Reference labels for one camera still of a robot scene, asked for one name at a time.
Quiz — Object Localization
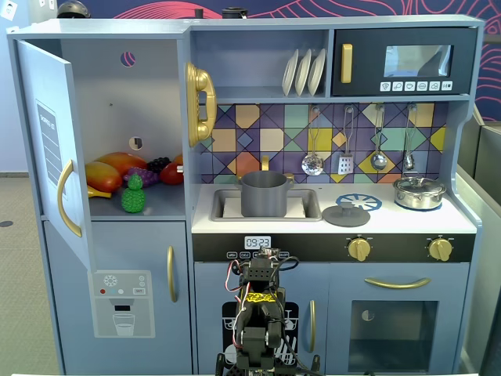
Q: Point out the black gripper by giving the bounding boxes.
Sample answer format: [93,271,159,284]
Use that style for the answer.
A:
[239,257,284,293]

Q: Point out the green toy pineapple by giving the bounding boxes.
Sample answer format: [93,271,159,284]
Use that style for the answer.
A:
[120,172,147,215]

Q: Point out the cabinet door with chalkboard label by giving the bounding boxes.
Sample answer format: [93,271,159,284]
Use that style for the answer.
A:
[15,38,95,273]

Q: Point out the gray plastic pot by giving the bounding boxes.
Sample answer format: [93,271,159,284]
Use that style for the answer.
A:
[236,170,295,218]

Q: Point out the gray sink basin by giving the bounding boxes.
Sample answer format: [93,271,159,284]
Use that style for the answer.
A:
[211,188,323,222]

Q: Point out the gold stove knob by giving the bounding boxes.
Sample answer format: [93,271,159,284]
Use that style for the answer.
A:
[347,237,373,262]
[427,237,456,262]

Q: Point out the gray pot lid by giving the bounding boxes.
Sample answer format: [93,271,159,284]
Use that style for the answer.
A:
[321,202,372,228]

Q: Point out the metal skimmer spoon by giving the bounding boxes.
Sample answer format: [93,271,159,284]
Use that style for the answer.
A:
[301,104,326,177]

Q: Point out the fridge door with dispenser print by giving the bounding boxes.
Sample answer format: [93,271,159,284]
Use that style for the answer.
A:
[43,220,193,375]

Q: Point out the red toy tomato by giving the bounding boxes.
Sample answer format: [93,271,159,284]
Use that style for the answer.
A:
[158,161,186,186]

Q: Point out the metal slotted spatula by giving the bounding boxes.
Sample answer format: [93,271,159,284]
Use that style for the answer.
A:
[337,104,355,176]

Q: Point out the oven door with window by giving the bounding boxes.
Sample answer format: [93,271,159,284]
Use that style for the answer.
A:
[327,262,471,373]

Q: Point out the purple toy grapes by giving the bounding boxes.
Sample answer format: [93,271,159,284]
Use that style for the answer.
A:
[122,166,160,187]

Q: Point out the dark toy grapes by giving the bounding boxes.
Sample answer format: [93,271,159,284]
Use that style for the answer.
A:
[146,156,172,175]

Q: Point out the metal ladle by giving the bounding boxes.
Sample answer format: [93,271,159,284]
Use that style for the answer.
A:
[369,103,389,172]

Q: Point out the red-orange toy mango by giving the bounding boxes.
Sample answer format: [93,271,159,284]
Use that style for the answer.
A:
[95,151,150,178]

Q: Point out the stainless steel pot with lid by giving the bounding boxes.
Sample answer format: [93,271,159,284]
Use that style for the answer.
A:
[392,175,448,211]

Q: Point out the yellow toy banana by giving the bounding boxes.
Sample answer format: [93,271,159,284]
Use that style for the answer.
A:
[86,184,113,199]

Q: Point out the yellow-orange toy mango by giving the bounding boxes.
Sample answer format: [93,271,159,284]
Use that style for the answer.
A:
[84,161,124,193]

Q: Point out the small metal spoon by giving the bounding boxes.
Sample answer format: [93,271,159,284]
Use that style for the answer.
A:
[402,103,418,172]

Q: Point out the white toy plate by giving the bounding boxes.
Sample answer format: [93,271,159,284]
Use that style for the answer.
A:
[281,49,301,97]
[307,47,327,96]
[294,48,314,97]

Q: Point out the gold toy telephone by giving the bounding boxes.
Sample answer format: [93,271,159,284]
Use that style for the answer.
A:
[185,61,218,148]

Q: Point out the blue-gray wooden play kitchen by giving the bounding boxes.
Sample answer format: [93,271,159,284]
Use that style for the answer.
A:
[6,14,486,375]

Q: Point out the black microwave door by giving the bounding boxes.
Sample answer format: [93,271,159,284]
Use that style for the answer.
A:
[331,27,479,97]

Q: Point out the black round device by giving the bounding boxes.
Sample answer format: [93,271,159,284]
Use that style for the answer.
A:
[221,6,249,20]

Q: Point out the black helmet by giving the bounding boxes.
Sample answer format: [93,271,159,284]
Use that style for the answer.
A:
[56,0,92,20]

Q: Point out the red white servo cable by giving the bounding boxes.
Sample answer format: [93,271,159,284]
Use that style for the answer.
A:
[222,259,252,294]

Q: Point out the curved gold door handle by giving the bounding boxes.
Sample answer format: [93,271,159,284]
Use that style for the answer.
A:
[308,299,317,354]
[364,277,432,291]
[167,245,179,304]
[56,158,84,238]

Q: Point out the flat gold microwave handle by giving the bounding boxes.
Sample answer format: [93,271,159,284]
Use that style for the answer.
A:
[340,43,354,85]

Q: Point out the white wall outlet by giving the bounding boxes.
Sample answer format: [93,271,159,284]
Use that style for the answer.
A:
[0,0,19,22]

